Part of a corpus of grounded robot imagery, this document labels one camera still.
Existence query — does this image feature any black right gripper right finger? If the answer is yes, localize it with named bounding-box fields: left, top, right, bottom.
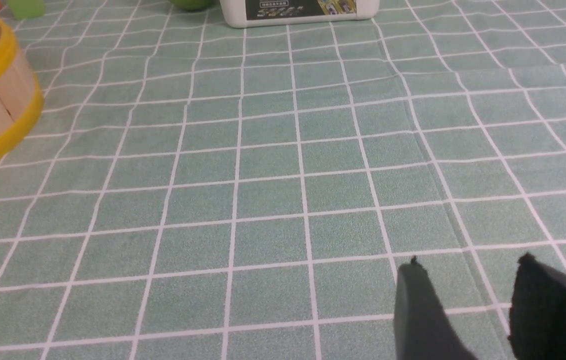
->
left=508, top=253, right=566, bottom=360

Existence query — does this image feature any green checked tablecloth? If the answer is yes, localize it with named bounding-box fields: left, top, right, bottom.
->
left=0, top=0, right=566, bottom=360

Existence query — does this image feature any white plastic labelled container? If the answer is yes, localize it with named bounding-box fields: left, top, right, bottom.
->
left=219, top=0, right=381, bottom=28

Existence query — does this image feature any light green block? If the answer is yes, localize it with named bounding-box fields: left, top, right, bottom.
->
left=6, top=0, right=46, bottom=20

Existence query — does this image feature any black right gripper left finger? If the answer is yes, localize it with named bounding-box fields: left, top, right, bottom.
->
left=393, top=256, right=477, bottom=360

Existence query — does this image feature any green round fruit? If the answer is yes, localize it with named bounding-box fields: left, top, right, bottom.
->
left=169, top=0, right=215, bottom=12

